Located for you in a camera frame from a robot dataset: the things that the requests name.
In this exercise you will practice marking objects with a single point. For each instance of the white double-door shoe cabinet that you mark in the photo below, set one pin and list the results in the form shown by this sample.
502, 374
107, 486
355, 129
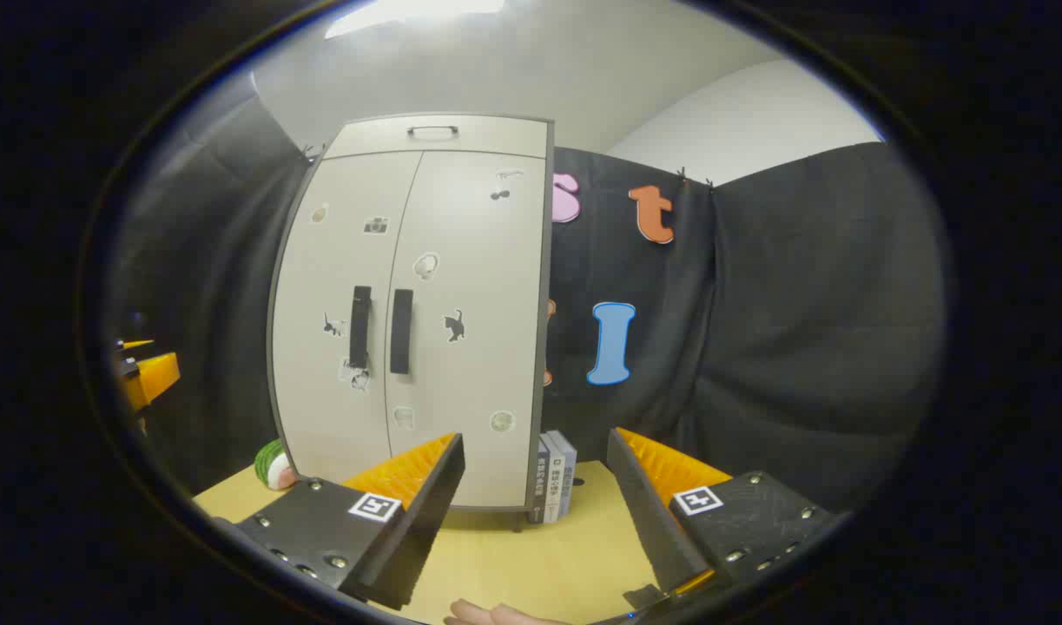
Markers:
539, 347

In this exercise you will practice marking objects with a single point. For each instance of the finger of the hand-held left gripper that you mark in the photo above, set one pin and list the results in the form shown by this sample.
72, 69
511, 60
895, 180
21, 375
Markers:
153, 378
137, 345

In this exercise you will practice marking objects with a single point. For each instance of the white shoe cabinet door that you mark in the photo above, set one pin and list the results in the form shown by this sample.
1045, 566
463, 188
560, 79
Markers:
478, 286
322, 286

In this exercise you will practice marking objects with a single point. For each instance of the white grey book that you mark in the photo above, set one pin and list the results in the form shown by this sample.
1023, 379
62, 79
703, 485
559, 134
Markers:
563, 477

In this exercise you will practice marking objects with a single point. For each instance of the green white striped ball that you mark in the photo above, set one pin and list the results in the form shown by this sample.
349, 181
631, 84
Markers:
274, 467

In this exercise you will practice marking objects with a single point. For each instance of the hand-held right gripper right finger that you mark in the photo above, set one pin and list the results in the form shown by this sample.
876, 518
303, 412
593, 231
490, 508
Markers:
648, 512

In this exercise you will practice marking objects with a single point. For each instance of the black backdrop cloth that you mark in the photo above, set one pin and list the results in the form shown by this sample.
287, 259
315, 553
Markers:
800, 304

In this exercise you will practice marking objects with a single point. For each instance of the white cabinet drawer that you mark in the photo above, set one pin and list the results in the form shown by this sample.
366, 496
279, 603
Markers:
496, 136

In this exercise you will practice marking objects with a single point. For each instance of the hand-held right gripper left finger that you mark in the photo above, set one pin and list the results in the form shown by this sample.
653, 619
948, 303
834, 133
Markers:
426, 508

